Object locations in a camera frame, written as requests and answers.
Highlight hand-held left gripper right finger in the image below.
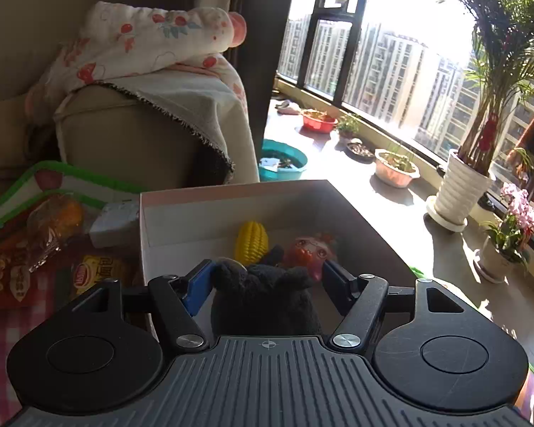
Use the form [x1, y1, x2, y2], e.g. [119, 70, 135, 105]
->
[323, 259, 477, 351]

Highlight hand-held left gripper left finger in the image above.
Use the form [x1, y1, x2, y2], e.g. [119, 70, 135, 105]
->
[58, 259, 214, 351]

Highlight cardboard box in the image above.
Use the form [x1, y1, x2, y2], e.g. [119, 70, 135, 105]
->
[139, 180, 421, 334]

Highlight black plush toy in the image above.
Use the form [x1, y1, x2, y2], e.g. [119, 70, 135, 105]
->
[210, 246, 323, 336]

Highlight small white box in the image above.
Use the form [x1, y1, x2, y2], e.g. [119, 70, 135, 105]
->
[89, 202, 140, 250]

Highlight clear bread packet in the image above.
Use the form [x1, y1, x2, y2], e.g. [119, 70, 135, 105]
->
[27, 193, 86, 272]

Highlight red snack packet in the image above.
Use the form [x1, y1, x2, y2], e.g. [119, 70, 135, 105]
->
[0, 236, 61, 310]

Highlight red pig toy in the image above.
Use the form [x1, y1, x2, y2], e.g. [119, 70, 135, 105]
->
[282, 233, 339, 282]

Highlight yellow corn toy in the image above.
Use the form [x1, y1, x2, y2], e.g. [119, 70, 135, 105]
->
[235, 221, 270, 264]

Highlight yellow chip packet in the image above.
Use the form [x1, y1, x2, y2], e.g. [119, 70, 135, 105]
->
[69, 253, 132, 301]

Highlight pink flower pot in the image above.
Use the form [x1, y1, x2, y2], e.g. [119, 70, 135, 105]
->
[374, 142, 421, 188]

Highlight teal basin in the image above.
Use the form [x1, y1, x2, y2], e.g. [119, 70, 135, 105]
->
[259, 139, 309, 182]

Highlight dark shallow plant dish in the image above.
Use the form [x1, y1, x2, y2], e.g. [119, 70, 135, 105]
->
[345, 139, 375, 163]

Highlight small green potted plant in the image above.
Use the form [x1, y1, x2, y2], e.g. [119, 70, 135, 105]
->
[336, 113, 362, 141]

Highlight beige sofa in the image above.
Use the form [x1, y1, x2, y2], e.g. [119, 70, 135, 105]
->
[0, 0, 259, 207]

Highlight palm in white ribbed pot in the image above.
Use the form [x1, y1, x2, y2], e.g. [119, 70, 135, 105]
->
[425, 0, 534, 234]

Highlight red basin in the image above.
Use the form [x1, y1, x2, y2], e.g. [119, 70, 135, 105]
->
[300, 109, 338, 133]

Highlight pink orchid in white pot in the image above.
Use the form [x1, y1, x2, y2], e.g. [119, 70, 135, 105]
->
[474, 182, 534, 284]

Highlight slippers on window sill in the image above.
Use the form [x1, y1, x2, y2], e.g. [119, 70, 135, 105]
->
[273, 98, 301, 116]

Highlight grey fringed sofa cover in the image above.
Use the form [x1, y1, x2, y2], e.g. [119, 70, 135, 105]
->
[53, 69, 261, 185]

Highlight floral white blanket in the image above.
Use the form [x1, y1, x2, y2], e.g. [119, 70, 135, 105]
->
[24, 1, 250, 125]

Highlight black window frame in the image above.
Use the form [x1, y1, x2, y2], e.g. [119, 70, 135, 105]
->
[276, 0, 534, 250]

